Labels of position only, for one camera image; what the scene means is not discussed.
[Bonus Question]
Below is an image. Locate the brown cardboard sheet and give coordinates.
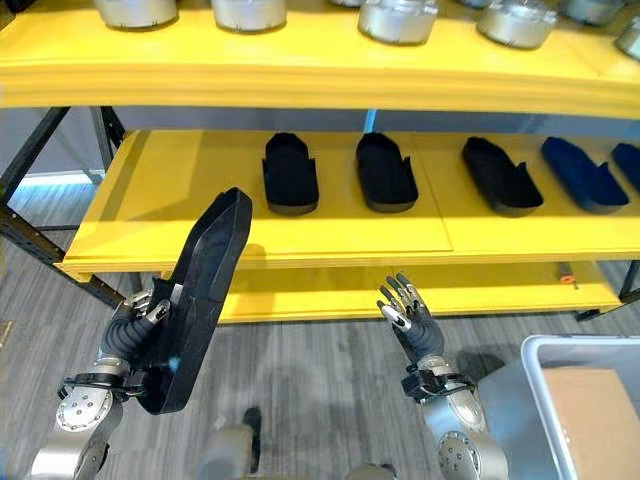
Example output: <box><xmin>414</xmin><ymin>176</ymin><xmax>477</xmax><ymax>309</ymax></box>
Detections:
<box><xmin>542</xmin><ymin>367</ymin><xmax>640</xmax><ymax>480</ymax></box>

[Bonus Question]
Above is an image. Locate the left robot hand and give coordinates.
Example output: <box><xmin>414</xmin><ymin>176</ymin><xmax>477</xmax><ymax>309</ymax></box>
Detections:
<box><xmin>99</xmin><ymin>288</ymin><xmax>173</xmax><ymax>370</ymax></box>

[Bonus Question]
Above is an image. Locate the yellow shelf board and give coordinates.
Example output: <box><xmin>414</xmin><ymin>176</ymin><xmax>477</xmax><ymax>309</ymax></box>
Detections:
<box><xmin>0</xmin><ymin>0</ymin><xmax>640</xmax><ymax>112</ymax></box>
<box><xmin>218</xmin><ymin>258</ymin><xmax>625</xmax><ymax>324</ymax></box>
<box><xmin>53</xmin><ymin>128</ymin><xmax>640</xmax><ymax>282</ymax></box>

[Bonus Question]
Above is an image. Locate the blue sole-shaped part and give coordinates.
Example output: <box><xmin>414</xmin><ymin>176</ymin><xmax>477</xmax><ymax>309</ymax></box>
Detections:
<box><xmin>611</xmin><ymin>142</ymin><xmax>640</xmax><ymax>196</ymax></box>
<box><xmin>540</xmin><ymin>136</ymin><xmax>631</xmax><ymax>215</ymax></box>

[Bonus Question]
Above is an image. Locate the black sole-shaped part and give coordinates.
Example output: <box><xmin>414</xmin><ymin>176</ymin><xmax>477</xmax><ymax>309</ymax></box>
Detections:
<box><xmin>133</xmin><ymin>187</ymin><xmax>254</xmax><ymax>416</ymax></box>
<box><xmin>355</xmin><ymin>131</ymin><xmax>420</xmax><ymax>214</ymax></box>
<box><xmin>460</xmin><ymin>135</ymin><xmax>545</xmax><ymax>218</ymax></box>
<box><xmin>261</xmin><ymin>131</ymin><xmax>320</xmax><ymax>217</ymax></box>

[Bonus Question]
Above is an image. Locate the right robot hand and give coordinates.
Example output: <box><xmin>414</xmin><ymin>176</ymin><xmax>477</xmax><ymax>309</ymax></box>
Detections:
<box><xmin>376</xmin><ymin>271</ymin><xmax>446</xmax><ymax>365</ymax></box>

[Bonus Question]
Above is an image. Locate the black metal shelf frame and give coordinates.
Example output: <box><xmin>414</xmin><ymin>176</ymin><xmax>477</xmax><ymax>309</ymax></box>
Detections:
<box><xmin>0</xmin><ymin>106</ymin><xmax>135</xmax><ymax>307</ymax></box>

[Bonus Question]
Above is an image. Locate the grey plastic box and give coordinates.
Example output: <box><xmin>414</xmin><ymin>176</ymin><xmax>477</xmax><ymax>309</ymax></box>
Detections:
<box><xmin>477</xmin><ymin>334</ymin><xmax>640</xmax><ymax>480</ymax></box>

